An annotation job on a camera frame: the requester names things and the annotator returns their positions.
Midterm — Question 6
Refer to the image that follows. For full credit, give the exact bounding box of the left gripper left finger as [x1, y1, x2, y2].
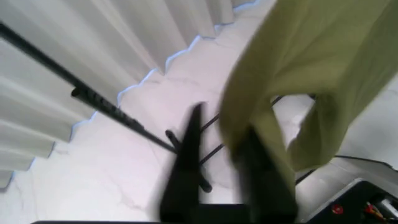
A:
[160, 102, 206, 222]

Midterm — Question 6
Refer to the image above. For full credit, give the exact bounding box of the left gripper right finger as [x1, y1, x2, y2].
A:
[236, 124, 298, 222]

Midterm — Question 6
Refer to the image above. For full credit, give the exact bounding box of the green printed t-shirt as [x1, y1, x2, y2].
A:
[219, 0, 398, 194]

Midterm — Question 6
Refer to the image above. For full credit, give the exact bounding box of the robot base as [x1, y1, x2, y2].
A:
[295, 155, 398, 224]

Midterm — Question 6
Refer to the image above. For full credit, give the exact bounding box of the black clothes rack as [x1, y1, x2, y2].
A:
[0, 21, 317, 194]

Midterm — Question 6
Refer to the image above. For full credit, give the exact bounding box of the white curtain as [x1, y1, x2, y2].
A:
[0, 0, 259, 190]

